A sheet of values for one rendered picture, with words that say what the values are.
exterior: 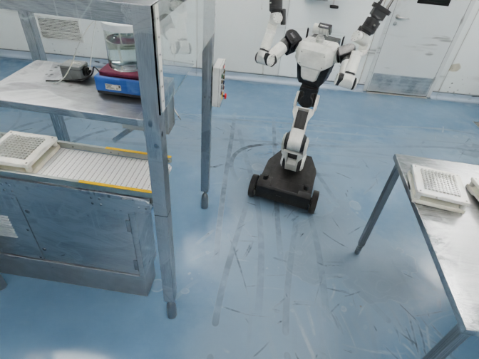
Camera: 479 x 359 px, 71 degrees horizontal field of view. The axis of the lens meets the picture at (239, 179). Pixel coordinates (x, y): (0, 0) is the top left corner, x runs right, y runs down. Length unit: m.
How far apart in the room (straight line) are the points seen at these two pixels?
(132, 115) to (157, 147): 0.14
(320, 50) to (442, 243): 1.44
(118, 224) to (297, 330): 1.24
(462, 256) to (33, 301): 2.34
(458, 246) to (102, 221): 1.69
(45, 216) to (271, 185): 1.67
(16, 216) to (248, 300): 1.44
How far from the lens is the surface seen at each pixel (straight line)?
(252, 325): 2.25
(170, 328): 2.23
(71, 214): 1.92
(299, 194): 2.79
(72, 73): 1.55
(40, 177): 1.74
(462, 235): 1.87
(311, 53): 2.50
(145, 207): 1.60
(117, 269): 2.17
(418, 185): 1.91
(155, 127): 1.23
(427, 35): 5.39
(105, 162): 1.80
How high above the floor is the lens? 1.99
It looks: 40 degrees down
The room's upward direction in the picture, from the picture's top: 6 degrees clockwise
